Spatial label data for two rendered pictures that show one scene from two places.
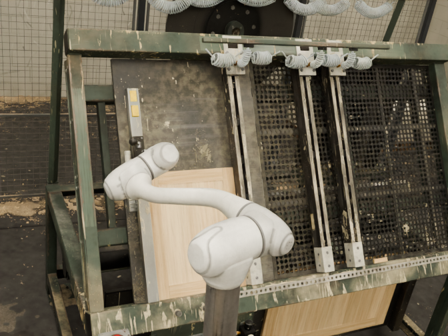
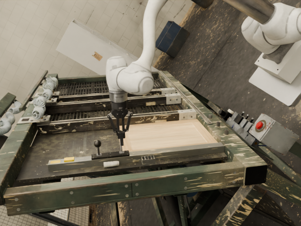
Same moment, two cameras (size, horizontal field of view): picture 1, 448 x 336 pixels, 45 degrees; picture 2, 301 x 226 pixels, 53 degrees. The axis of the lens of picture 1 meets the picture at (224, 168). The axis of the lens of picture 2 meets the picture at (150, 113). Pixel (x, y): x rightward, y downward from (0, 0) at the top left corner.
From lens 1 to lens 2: 179 cm
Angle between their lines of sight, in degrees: 47
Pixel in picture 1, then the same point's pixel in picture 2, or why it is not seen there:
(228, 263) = not seen: outside the picture
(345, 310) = not seen: hidden behind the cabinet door
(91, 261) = (201, 169)
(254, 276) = (190, 111)
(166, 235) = (170, 145)
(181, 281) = (203, 138)
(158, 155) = (117, 59)
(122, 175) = (134, 70)
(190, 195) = (148, 24)
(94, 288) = (223, 166)
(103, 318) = (245, 160)
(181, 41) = (15, 137)
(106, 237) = not seen: hidden behind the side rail
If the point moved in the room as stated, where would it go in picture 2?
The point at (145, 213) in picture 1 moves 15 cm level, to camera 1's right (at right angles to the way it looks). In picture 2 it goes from (155, 150) to (157, 131)
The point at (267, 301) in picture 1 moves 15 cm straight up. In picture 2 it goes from (204, 109) to (188, 100)
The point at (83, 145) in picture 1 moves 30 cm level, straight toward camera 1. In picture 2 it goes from (97, 180) to (132, 133)
